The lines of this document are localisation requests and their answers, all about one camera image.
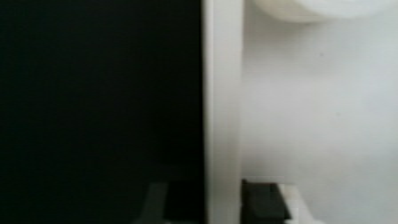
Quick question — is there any white square table top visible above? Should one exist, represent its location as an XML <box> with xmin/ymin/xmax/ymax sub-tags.
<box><xmin>203</xmin><ymin>0</ymin><xmax>398</xmax><ymax>224</ymax></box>

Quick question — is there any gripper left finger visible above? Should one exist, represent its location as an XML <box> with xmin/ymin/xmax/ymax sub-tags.
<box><xmin>137</xmin><ymin>181</ymin><xmax>206</xmax><ymax>224</ymax></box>

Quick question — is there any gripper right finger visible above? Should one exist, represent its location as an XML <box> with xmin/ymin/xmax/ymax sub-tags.
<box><xmin>240</xmin><ymin>179</ymin><xmax>325</xmax><ymax>224</ymax></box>

